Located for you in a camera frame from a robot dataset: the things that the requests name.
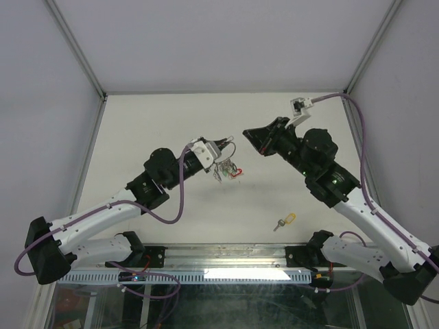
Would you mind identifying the left aluminium frame post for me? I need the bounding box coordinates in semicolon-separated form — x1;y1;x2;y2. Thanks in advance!
43;0;108;100

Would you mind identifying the aluminium frame post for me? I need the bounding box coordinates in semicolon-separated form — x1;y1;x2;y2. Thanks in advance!
344;0;405;94
43;0;108;100

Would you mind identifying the right aluminium frame post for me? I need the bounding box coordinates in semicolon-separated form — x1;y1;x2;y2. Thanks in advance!
344;0;405;94

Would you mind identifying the key with yellow tag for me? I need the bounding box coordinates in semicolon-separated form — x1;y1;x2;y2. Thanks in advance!
273;213;296;232

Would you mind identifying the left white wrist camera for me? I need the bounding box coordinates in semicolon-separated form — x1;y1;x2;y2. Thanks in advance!
187;138;222;173

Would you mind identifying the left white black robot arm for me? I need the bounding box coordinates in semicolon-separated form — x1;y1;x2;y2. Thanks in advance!
14;137;233;285

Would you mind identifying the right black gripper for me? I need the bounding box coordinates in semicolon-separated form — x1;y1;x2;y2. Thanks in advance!
242;117;313;179

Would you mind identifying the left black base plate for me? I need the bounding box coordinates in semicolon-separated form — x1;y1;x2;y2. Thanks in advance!
115;245;167;269

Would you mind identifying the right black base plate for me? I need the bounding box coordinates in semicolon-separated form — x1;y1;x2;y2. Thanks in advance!
285;245;330;269

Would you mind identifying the key with red tag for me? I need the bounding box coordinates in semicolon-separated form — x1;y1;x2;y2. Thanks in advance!
230;168;243;179

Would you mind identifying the grey slotted cable duct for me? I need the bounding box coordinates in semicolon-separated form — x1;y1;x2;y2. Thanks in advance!
59;268;311;285

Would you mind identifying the aluminium mounting rail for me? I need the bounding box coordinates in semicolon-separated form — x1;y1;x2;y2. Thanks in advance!
144;243;304;271

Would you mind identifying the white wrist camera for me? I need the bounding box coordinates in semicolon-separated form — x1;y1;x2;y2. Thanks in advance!
288;97;313;127
187;138;222;173

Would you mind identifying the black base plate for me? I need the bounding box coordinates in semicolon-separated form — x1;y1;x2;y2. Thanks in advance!
115;245;167;269
285;245;330;269

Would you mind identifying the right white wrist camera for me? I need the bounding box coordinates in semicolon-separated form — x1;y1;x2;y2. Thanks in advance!
288;97;313;127

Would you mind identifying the large keyring with coloured keys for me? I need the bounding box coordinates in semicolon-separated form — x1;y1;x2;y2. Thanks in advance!
213;141;238;184

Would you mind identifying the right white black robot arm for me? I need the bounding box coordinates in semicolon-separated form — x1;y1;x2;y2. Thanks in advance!
243;117;438;306

